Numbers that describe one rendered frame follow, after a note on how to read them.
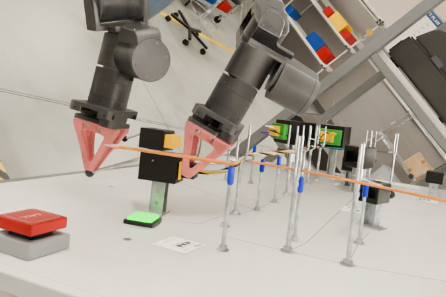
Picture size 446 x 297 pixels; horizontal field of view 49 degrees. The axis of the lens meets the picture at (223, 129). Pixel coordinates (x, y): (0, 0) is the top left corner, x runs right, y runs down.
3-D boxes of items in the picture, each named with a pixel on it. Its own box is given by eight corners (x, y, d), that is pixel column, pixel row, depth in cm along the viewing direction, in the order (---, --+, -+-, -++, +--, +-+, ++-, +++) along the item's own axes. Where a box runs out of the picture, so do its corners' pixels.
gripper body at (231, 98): (239, 136, 74) (263, 94, 73) (230, 139, 64) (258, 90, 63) (202, 115, 75) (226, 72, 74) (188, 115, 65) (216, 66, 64)
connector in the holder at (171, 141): (172, 147, 108) (174, 133, 107) (180, 148, 107) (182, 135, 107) (163, 147, 104) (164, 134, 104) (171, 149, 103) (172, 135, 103)
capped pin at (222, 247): (215, 248, 57) (225, 157, 57) (227, 248, 58) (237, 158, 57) (217, 252, 56) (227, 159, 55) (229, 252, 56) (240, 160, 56)
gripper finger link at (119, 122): (118, 174, 75) (133, 115, 74) (97, 180, 68) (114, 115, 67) (79, 161, 76) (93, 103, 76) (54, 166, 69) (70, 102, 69)
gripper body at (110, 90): (136, 123, 77) (148, 77, 76) (108, 124, 67) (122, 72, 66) (99, 111, 78) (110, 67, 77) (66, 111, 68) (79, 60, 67)
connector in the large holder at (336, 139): (340, 145, 132) (342, 130, 132) (338, 146, 130) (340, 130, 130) (320, 143, 135) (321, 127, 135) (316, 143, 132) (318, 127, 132)
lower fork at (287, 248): (292, 254, 58) (306, 136, 57) (277, 251, 59) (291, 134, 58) (297, 250, 60) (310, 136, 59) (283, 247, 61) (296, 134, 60)
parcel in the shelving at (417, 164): (401, 161, 719) (418, 150, 710) (405, 163, 755) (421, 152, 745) (415, 180, 707) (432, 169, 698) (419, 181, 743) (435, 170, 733)
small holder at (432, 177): (406, 191, 123) (409, 167, 123) (441, 197, 120) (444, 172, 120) (405, 193, 119) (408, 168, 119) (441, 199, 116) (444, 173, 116)
